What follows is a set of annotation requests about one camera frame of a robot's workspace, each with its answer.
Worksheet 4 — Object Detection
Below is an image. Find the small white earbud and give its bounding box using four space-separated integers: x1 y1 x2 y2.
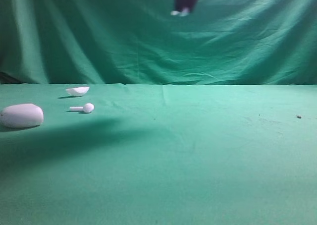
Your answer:
170 8 190 17

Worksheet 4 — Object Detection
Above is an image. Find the white earbud case lid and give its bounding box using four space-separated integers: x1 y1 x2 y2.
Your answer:
65 87 90 97

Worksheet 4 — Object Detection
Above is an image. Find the white earbud with stem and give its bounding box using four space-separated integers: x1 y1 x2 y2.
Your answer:
69 103 95 113

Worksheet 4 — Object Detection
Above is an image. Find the white earbud case body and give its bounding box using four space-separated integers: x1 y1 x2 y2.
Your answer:
0 104 44 128

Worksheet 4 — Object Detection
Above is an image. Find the green backdrop cloth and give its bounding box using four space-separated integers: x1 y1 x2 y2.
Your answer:
0 0 317 85

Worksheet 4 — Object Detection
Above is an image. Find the green table cloth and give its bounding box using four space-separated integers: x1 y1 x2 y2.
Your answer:
0 84 317 225

